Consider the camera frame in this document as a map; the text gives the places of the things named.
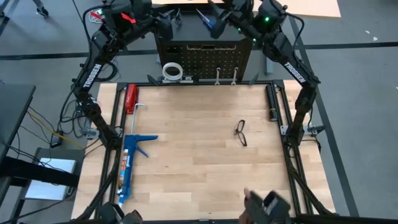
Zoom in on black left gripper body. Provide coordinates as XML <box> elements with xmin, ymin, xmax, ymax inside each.
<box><xmin>133</xmin><ymin>6</ymin><xmax>174</xmax><ymax>41</ymax></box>

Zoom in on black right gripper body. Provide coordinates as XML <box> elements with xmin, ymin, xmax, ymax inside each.
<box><xmin>210</xmin><ymin>0</ymin><xmax>259</xmax><ymax>41</ymax></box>

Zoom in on blue handled screwdriver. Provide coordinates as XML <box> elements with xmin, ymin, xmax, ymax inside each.
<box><xmin>195</xmin><ymin>8</ymin><xmax>217</xmax><ymax>30</ymax></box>

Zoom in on white tape roll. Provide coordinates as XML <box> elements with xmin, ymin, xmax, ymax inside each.
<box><xmin>161</xmin><ymin>62</ymin><xmax>183</xmax><ymax>82</ymax></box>

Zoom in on silver black spirit level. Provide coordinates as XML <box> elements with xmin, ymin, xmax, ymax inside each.
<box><xmin>160</xmin><ymin>75</ymin><xmax>194</xmax><ymax>84</ymax></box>

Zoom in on black eyeglasses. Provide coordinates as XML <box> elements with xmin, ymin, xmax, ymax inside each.
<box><xmin>233</xmin><ymin>119</ymin><xmax>248</xmax><ymax>147</ymax></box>

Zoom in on black pegboard bin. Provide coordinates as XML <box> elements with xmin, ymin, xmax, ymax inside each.
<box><xmin>164</xmin><ymin>45</ymin><xmax>181</xmax><ymax>68</ymax></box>

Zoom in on black pegboard tool cart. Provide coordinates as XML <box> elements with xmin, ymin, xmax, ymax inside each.
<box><xmin>151</xmin><ymin>3</ymin><xmax>261</xmax><ymax>85</ymax></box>

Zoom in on grey desk leg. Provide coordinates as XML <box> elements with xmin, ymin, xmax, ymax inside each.
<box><xmin>264</xmin><ymin>57</ymin><xmax>275</xmax><ymax>76</ymax></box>

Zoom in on light wooden desk top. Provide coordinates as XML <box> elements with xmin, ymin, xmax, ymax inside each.
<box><xmin>151</xmin><ymin>0</ymin><xmax>342</xmax><ymax>19</ymax></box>

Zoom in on red plastic tool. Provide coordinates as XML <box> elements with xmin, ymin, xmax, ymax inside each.
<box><xmin>124</xmin><ymin>83</ymin><xmax>139</xmax><ymax>114</ymax></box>

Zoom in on black chair caster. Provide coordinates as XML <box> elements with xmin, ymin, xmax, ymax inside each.
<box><xmin>30</xmin><ymin>0</ymin><xmax>50</xmax><ymax>18</ymax></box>

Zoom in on black power adapter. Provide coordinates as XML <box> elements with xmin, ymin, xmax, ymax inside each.
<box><xmin>49</xmin><ymin>132</ymin><xmax>65</xmax><ymax>149</ymax></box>

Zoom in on blue caulking gun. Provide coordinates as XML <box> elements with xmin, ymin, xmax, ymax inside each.
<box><xmin>114</xmin><ymin>103</ymin><xmax>159</xmax><ymax>224</ymax></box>

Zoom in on black desk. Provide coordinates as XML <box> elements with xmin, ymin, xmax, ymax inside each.
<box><xmin>0</xmin><ymin>83</ymin><xmax>37</xmax><ymax>162</ymax></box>

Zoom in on person's hand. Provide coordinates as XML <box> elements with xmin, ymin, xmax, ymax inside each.
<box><xmin>238</xmin><ymin>187</ymin><xmax>253</xmax><ymax>224</ymax></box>

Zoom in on white box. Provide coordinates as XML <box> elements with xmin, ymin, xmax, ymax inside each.
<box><xmin>24</xmin><ymin>157</ymin><xmax>77</xmax><ymax>202</ymax></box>

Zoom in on metal wire tool rack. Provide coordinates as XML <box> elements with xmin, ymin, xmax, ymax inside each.
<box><xmin>185</xmin><ymin>43</ymin><xmax>238</xmax><ymax>52</ymax></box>

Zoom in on black aluminium table frame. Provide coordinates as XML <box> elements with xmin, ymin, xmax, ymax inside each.
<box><xmin>74</xmin><ymin>79</ymin><xmax>335</xmax><ymax>223</ymax></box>

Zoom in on white cable bundle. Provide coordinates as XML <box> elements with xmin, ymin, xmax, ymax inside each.
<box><xmin>88</xmin><ymin>8</ymin><xmax>105</xmax><ymax>25</ymax></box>

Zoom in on black coiled floor cable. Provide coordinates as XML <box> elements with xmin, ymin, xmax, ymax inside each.
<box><xmin>93</xmin><ymin>60</ymin><xmax>119</xmax><ymax>83</ymax></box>

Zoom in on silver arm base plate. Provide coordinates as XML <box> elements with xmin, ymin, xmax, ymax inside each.
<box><xmin>79</xmin><ymin>128</ymin><xmax>101</xmax><ymax>139</ymax></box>
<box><xmin>279</xmin><ymin>124</ymin><xmax>326</xmax><ymax>137</ymax></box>

